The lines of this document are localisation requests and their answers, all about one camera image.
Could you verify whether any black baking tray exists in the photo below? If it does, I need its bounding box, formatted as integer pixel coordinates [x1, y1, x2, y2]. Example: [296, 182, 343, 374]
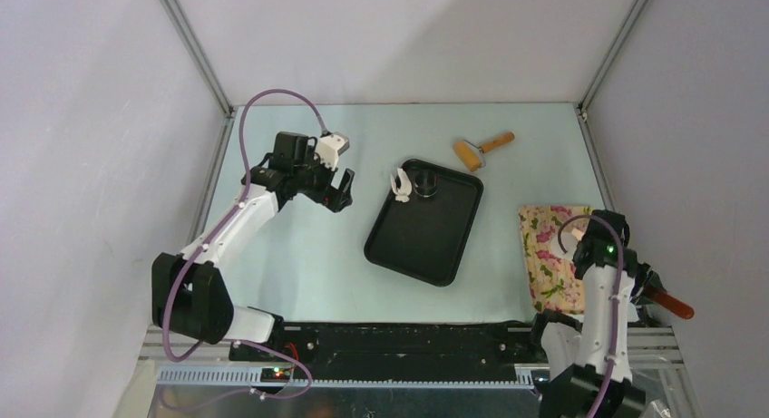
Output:
[364, 159, 484, 287]

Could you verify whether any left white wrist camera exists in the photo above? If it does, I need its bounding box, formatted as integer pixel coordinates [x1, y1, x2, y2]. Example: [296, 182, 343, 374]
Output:
[315, 132, 350, 171]

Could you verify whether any wooden dough roller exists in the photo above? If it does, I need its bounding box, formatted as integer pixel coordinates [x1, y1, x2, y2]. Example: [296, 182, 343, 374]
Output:
[453, 131, 515, 172]

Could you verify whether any aluminium frame with cable duct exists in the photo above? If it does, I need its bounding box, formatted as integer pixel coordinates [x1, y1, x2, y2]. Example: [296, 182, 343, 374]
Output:
[134, 325, 692, 418]

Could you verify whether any metal spatula with red handle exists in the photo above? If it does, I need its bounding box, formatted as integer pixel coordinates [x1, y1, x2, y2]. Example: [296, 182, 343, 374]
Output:
[643, 287, 695, 320]

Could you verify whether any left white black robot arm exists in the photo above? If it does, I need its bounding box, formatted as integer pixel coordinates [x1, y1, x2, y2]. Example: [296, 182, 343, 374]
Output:
[151, 131, 355, 361]

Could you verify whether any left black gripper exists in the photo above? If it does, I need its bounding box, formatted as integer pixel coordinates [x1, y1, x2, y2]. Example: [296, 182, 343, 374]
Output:
[293, 146, 353, 212]

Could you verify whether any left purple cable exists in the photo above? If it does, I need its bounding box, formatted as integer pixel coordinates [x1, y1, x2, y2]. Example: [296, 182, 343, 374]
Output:
[161, 89, 332, 402]

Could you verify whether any floral cloth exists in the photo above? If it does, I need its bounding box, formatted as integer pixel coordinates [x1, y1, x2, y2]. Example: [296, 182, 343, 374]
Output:
[518, 205, 592, 316]

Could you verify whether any white dough ball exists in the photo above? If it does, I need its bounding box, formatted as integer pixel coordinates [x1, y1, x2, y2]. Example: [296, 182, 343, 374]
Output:
[390, 168, 413, 203]

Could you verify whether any purple cable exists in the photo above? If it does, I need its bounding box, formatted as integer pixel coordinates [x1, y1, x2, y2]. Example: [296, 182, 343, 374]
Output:
[557, 214, 626, 418]
[161, 89, 332, 402]

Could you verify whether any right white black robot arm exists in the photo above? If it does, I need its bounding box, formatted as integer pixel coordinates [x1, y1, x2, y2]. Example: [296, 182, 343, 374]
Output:
[527, 209, 651, 417]

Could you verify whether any small round metal cup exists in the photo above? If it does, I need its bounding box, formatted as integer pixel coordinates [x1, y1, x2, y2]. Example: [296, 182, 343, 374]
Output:
[414, 170, 438, 199]

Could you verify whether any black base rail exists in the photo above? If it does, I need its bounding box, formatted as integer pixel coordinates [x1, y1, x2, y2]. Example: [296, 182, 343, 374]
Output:
[267, 321, 547, 383]

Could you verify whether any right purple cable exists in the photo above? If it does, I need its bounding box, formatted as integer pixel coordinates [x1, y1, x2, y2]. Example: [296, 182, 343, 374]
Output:
[557, 214, 626, 418]

